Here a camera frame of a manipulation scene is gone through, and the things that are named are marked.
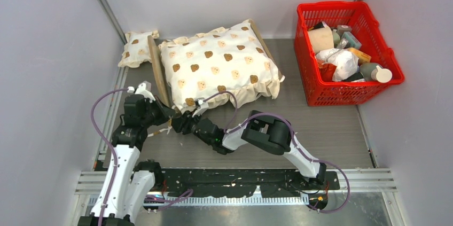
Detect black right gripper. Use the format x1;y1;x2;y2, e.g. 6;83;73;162
169;108;214;145

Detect small bear print pillow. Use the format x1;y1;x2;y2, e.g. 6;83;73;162
118;30;160;68

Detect large bear print cushion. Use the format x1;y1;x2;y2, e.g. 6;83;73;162
158;20;286;114

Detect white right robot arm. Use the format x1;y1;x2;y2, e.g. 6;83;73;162
171;110;326;189

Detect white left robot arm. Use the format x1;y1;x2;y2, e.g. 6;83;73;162
78;94;174;225

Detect white crumpled bag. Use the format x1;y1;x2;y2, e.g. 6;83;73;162
315;48;358;82

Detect teal box in basket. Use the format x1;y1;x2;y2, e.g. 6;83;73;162
342;32;362;50

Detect yellow box in basket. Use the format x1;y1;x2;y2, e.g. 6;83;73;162
347;48;371;65

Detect grey bottle with beige cap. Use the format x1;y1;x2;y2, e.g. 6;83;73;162
359;63;393;83

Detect red plastic basket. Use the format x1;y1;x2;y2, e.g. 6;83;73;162
294;1;405;106

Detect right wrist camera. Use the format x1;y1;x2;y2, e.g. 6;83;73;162
192;98;209;117

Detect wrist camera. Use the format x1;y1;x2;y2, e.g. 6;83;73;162
192;98;209;117
127;81;156;103

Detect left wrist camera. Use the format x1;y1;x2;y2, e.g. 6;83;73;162
127;81;156;103

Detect wooden pet bed frame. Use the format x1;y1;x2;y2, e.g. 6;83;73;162
147;19;284;108

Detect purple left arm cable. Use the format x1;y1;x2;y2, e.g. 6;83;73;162
90;88;194;226

